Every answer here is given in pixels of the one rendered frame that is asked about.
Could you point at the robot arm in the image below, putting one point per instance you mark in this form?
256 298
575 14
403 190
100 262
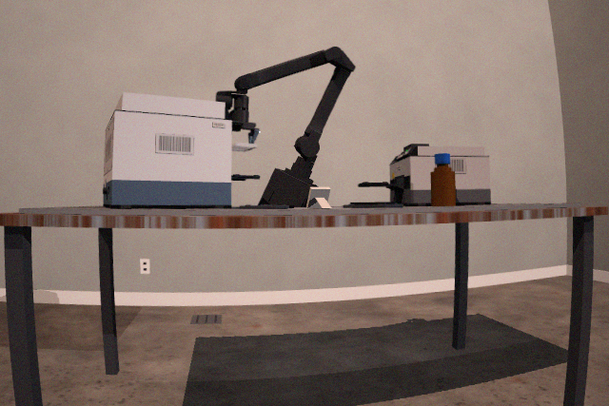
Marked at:
308 147

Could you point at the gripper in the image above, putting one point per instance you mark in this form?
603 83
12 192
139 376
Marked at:
240 121

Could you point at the white multi-well plate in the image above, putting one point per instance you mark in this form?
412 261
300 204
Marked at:
241 147

